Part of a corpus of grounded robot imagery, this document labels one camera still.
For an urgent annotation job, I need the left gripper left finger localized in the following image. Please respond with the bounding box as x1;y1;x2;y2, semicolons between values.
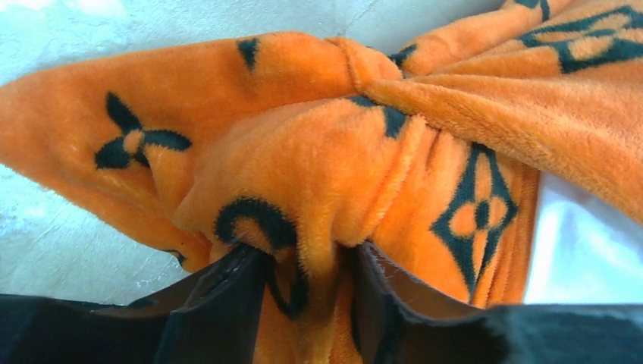
1;245;270;363

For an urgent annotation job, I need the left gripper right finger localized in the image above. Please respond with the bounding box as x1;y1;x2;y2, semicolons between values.
351;242;642;363

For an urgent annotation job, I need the orange patterned pillowcase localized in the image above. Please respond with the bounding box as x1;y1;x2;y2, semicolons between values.
1;1;642;363

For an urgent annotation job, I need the white pillow insert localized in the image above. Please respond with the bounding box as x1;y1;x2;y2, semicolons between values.
524;174;642;303

